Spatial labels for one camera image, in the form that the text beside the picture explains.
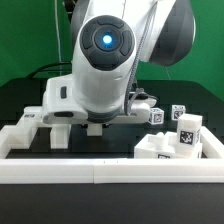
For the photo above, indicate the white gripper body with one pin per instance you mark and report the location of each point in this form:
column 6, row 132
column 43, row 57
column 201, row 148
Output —
column 60, row 107

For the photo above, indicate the white chair back frame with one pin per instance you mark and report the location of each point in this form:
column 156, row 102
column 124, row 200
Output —
column 23, row 133

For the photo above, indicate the white chair seat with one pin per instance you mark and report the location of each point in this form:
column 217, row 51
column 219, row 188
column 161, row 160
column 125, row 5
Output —
column 165, row 146

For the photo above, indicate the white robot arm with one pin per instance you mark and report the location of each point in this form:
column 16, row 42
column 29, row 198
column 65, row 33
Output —
column 109, row 39

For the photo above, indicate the white tagged cube near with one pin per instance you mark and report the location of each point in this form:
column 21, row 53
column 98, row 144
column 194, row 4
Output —
column 156, row 116

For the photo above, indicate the white tagged cube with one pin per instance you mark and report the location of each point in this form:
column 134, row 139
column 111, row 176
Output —
column 177, row 111
column 156, row 116

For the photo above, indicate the white tagged cube far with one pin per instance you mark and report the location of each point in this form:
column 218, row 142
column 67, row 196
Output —
column 177, row 111

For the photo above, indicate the white U-shaped fence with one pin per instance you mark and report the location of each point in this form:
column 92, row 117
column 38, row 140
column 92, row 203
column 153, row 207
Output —
column 38, row 171

